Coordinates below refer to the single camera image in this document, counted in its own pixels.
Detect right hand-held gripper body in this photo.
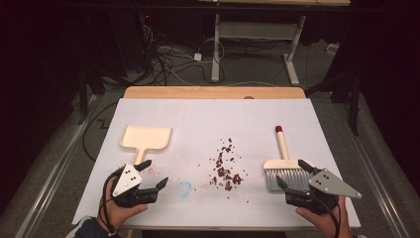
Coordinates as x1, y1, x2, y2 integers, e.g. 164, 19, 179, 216
284, 168, 363, 216

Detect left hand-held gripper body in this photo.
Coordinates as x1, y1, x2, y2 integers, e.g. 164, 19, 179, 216
110, 163, 158, 208

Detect cream plastic dustpan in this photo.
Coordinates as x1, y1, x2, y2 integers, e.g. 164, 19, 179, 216
119, 125, 173, 167

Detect cream hand brush grey bristles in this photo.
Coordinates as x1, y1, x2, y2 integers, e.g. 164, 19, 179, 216
262, 125, 315, 192

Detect person's left hand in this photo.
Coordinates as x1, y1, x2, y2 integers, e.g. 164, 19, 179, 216
98, 178, 149, 230

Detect person's right hand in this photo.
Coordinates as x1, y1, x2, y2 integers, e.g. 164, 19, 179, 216
295, 196, 353, 238

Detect scattered red beans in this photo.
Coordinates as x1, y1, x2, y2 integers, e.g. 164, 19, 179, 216
208, 137, 252, 204

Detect dark blue sleeve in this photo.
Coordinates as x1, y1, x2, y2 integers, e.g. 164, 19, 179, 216
72, 216, 115, 238

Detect black metal stand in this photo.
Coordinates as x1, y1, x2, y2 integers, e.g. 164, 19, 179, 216
304, 70, 363, 137

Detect wooden table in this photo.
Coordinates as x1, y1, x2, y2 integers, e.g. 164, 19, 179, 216
120, 86, 319, 232

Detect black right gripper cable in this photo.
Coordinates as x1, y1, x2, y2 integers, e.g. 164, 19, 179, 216
311, 194, 342, 238

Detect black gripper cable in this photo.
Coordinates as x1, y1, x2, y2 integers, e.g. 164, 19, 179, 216
311, 194, 342, 238
100, 168, 124, 236

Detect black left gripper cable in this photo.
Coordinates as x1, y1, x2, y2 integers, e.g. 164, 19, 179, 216
100, 168, 124, 236

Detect metal floor rail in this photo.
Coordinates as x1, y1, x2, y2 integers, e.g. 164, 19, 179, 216
331, 98, 412, 238
13, 94, 102, 238

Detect black floor cable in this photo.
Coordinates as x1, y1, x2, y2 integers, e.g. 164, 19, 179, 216
81, 100, 119, 164

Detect tangle of floor cables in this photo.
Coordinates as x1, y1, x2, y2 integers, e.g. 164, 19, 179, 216
138, 13, 229, 87

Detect white metal desk frame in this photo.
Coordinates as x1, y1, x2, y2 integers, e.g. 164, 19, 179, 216
197, 0, 352, 86

